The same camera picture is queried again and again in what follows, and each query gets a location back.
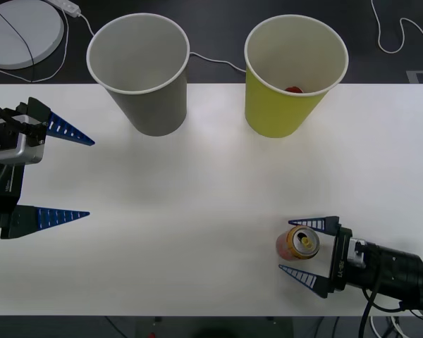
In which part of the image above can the white wavy cable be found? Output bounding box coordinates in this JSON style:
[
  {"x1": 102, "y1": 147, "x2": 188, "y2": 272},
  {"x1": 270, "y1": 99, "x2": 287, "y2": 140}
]
[{"x1": 370, "y1": 0, "x2": 423, "y2": 55}]

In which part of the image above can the orange drink can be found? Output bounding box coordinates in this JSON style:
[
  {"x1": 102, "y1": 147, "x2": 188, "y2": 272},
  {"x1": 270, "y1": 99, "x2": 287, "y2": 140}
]
[{"x1": 275, "y1": 225, "x2": 321, "y2": 262}]

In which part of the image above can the grey plastic waste bin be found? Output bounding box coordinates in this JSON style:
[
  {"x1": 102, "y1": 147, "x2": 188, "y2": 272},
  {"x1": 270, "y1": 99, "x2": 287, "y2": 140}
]
[{"x1": 86, "y1": 13, "x2": 191, "y2": 137}]

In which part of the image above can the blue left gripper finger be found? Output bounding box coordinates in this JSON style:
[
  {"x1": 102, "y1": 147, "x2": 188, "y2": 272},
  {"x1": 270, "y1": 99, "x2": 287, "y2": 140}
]
[
  {"x1": 0, "y1": 204, "x2": 91, "y2": 240},
  {"x1": 27, "y1": 96, "x2": 96, "y2": 146}
]

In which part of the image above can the thin black cable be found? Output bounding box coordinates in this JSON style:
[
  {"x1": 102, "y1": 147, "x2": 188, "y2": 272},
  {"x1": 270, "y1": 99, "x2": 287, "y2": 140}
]
[{"x1": 0, "y1": 6, "x2": 36, "y2": 84}]

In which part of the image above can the white looping cable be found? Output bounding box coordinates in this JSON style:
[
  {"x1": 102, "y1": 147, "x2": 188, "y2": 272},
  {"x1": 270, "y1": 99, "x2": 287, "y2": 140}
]
[{"x1": 0, "y1": 6, "x2": 70, "y2": 85}]

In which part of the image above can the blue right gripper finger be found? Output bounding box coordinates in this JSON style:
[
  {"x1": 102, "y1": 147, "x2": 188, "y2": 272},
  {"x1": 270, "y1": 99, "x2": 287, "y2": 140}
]
[
  {"x1": 288, "y1": 215, "x2": 341, "y2": 237},
  {"x1": 278, "y1": 264, "x2": 335, "y2": 300}
]

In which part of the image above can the white power strip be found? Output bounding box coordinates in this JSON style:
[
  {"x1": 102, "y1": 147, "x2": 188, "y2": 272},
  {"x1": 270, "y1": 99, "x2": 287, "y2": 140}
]
[{"x1": 44, "y1": 0, "x2": 82, "y2": 17}]

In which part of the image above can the yellow-green plastic waste bin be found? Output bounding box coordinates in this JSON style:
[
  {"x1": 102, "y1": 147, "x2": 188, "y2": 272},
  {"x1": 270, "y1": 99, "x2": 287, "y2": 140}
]
[{"x1": 243, "y1": 13, "x2": 350, "y2": 139}]

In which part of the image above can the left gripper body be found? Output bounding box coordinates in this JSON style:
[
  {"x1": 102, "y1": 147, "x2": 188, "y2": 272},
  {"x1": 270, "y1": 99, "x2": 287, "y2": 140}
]
[{"x1": 0, "y1": 160, "x2": 25, "y2": 229}]

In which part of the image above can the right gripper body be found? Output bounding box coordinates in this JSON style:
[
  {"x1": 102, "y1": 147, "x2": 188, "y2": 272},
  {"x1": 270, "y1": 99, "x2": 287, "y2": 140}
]
[{"x1": 326, "y1": 225, "x2": 355, "y2": 295}]

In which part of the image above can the white round disc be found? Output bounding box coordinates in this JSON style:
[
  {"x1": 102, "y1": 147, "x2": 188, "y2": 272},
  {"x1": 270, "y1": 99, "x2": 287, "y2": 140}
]
[{"x1": 0, "y1": 0, "x2": 65, "y2": 70}]

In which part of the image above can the white power strip cable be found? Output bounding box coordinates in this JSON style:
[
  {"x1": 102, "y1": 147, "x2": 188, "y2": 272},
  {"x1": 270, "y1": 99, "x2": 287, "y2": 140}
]
[{"x1": 78, "y1": 12, "x2": 247, "y2": 73}]

